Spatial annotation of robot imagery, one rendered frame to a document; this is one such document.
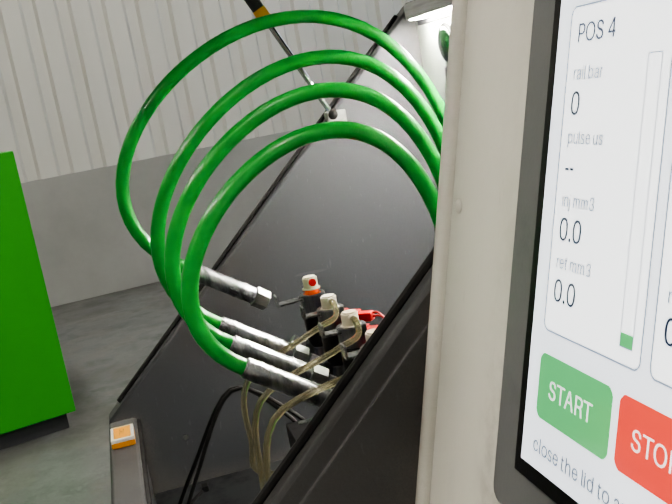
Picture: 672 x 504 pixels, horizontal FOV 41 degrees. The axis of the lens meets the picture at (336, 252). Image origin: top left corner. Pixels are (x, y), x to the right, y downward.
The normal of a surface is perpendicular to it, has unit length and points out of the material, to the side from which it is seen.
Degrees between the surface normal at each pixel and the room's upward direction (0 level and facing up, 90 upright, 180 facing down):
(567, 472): 76
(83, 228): 90
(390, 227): 90
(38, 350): 90
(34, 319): 90
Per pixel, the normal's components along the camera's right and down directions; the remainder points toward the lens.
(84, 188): 0.35, 0.11
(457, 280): -0.97, -0.03
